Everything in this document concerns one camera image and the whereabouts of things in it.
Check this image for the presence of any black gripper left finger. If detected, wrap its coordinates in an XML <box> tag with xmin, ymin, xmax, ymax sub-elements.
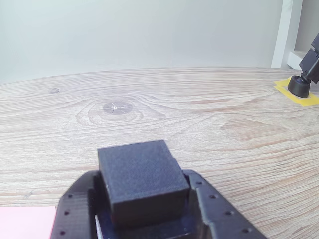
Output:
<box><xmin>51</xmin><ymin>170</ymin><xmax>115</xmax><ymax>239</ymax></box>

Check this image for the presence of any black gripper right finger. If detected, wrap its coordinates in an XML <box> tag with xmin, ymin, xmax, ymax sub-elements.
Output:
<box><xmin>183</xmin><ymin>169</ymin><xmax>269</xmax><ymax>239</ymax></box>

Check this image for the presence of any small black cube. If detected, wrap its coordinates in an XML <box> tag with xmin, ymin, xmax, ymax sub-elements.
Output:
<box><xmin>97</xmin><ymin>139</ymin><xmax>190</xmax><ymax>229</ymax></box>

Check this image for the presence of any pink paper sheet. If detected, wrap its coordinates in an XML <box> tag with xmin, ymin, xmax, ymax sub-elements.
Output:
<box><xmin>0</xmin><ymin>206</ymin><xmax>57</xmax><ymax>239</ymax></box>

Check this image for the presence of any yellow tape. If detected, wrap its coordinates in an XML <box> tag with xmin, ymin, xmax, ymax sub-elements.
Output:
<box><xmin>273</xmin><ymin>77</ymin><xmax>319</xmax><ymax>107</ymax></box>

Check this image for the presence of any black camera stand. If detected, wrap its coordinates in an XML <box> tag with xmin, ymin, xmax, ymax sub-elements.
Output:
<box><xmin>287</xmin><ymin>32</ymin><xmax>319</xmax><ymax>98</ymax></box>

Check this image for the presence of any white shelf frame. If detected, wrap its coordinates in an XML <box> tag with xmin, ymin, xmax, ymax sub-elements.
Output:
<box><xmin>271</xmin><ymin>0</ymin><xmax>319</xmax><ymax>69</ymax></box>

